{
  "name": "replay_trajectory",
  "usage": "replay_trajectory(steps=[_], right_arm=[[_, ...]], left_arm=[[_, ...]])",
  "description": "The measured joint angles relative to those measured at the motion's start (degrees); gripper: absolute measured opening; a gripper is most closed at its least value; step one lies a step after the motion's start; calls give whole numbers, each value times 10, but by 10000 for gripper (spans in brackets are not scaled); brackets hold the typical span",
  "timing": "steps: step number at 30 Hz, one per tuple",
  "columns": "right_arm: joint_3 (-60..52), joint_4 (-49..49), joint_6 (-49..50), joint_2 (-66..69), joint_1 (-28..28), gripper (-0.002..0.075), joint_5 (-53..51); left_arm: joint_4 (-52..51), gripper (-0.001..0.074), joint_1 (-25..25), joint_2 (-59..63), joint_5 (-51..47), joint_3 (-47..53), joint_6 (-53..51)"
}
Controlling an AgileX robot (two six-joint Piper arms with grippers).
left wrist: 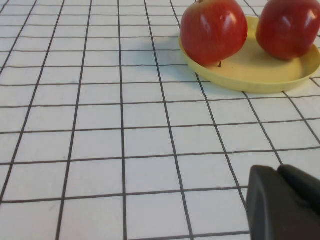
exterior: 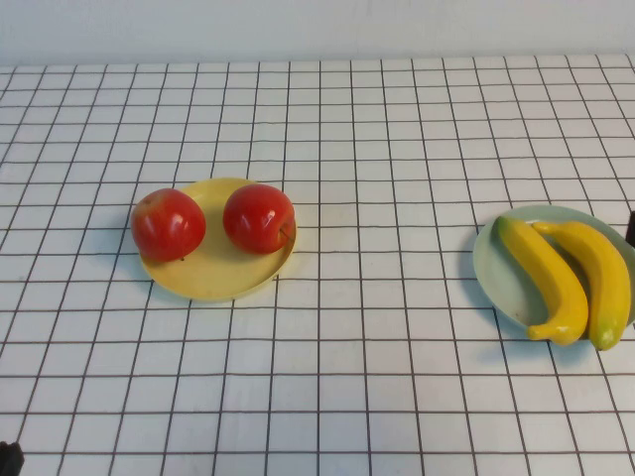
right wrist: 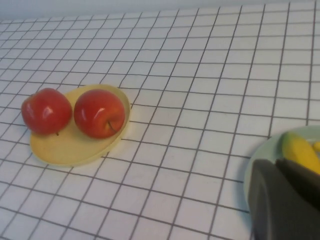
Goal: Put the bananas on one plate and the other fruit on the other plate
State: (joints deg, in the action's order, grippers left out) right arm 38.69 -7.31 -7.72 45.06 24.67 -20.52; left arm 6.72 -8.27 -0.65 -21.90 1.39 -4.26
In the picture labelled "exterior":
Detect red apple with yellow patch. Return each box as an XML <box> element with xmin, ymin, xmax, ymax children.
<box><xmin>130</xmin><ymin>186</ymin><xmax>207</xmax><ymax>263</ymax></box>

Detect yellow plastic banana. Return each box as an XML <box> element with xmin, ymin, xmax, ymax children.
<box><xmin>497</xmin><ymin>215</ymin><xmax>590</xmax><ymax>347</ymax></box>

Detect yellow banana with green tip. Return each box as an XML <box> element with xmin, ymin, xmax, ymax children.
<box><xmin>531</xmin><ymin>219</ymin><xmax>634</xmax><ymax>352</ymax></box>

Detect yellow round plate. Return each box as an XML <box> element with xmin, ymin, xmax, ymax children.
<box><xmin>140</xmin><ymin>177</ymin><xmax>299</xmax><ymax>303</ymax></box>

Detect light blue round plate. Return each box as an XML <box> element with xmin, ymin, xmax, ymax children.
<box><xmin>471</xmin><ymin>203</ymin><xmax>635</xmax><ymax>343</ymax></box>

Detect white grid tablecloth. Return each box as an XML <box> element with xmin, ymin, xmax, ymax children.
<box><xmin>0</xmin><ymin>52</ymin><xmax>635</xmax><ymax>476</ymax></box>

